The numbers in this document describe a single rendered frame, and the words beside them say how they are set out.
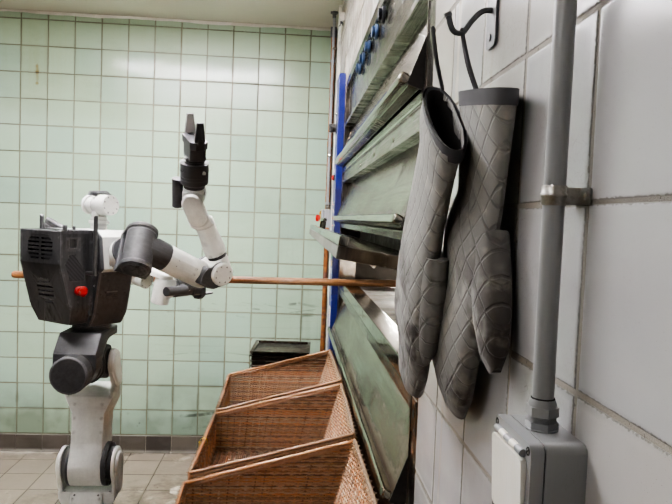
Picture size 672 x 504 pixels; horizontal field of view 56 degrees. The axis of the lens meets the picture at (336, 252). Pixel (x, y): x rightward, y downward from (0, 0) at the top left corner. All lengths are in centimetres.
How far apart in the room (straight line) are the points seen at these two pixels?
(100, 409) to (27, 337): 201
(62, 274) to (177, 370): 210
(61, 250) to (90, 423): 60
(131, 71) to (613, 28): 366
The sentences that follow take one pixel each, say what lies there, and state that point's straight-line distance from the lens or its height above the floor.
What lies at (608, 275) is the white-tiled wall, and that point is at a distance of 50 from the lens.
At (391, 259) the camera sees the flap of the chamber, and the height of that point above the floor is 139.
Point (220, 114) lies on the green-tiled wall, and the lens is 392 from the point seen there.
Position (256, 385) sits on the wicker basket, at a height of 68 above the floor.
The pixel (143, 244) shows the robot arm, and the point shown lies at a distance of 198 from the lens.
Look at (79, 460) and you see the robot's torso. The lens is 230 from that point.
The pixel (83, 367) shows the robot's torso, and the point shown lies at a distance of 203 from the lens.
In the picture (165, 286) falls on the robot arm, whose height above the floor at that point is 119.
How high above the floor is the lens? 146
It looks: 3 degrees down
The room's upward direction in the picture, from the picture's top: 2 degrees clockwise
